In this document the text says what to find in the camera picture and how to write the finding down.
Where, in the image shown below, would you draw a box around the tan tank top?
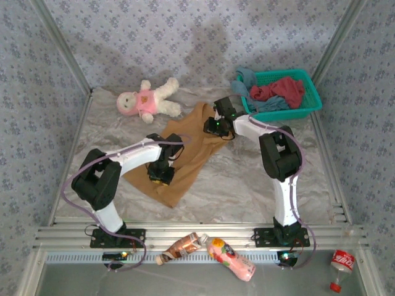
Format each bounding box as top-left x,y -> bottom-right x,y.
123,102 -> 235,209

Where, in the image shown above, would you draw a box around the blue tank top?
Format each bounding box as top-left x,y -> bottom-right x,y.
231,66 -> 291,113

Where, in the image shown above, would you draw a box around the red tank top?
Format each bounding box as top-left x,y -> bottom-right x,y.
249,76 -> 306,109

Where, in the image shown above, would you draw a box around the teal plastic basket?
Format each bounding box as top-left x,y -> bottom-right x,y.
239,69 -> 323,121

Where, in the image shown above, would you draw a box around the brown drink bottle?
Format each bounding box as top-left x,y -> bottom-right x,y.
155,232 -> 203,266

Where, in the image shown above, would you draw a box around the white plush doll pink outfit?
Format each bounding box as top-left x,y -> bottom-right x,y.
116,76 -> 181,124

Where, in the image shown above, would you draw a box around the pink drink bottle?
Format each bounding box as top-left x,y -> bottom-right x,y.
200,234 -> 256,282

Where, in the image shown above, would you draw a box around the clear cola bottle red label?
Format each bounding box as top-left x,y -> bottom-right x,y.
329,249 -> 356,293

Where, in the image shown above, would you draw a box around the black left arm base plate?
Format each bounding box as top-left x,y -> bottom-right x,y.
90,228 -> 146,249

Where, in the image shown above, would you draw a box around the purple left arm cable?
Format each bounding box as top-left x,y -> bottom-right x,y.
60,134 -> 192,273

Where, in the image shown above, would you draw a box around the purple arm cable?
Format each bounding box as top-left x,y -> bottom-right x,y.
60,134 -> 192,273
230,94 -> 317,271

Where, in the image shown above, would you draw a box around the aluminium frame cross rail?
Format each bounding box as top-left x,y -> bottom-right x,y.
33,222 -> 370,251

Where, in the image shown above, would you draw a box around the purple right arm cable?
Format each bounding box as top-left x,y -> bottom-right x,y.
230,94 -> 317,271

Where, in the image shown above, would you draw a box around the aluminium side rail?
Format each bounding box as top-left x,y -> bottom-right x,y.
46,89 -> 93,226
305,88 -> 352,224

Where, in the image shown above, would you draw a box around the grey slotted cable duct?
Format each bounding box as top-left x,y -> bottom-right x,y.
45,252 -> 300,265

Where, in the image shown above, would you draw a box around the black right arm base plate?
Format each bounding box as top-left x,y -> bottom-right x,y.
253,228 -> 311,247

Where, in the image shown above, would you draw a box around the aluminium frame post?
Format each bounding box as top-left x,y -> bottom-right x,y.
307,0 -> 368,93
30,0 -> 94,93

